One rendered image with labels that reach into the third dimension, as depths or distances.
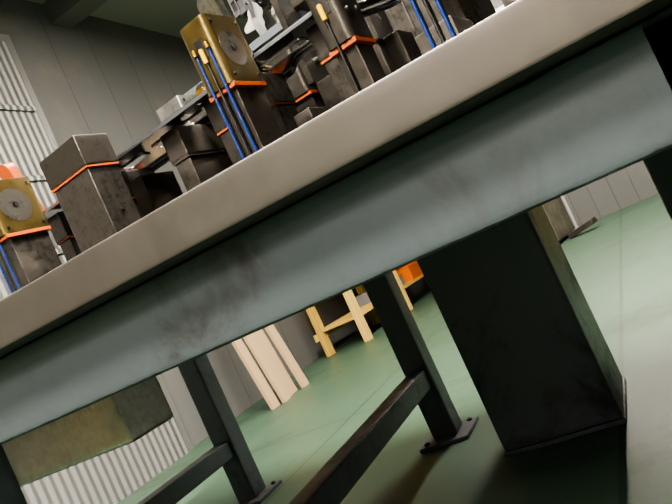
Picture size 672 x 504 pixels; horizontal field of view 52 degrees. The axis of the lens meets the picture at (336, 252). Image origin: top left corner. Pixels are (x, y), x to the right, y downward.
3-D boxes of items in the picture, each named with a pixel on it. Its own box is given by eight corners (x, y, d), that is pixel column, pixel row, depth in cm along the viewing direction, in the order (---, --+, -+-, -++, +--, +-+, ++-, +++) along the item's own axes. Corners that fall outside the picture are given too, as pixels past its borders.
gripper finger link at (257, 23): (254, 50, 165) (248, 18, 167) (268, 37, 161) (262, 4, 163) (243, 47, 163) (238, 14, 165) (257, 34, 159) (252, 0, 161)
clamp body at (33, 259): (21, 364, 138) (-51, 200, 139) (77, 342, 149) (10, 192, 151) (43, 351, 133) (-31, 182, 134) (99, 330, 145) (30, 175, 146)
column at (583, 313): (521, 414, 200) (426, 209, 202) (626, 380, 187) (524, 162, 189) (505, 458, 172) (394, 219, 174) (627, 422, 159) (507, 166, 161)
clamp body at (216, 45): (256, 238, 104) (162, 32, 105) (298, 225, 114) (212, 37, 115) (287, 221, 101) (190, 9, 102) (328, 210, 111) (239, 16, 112)
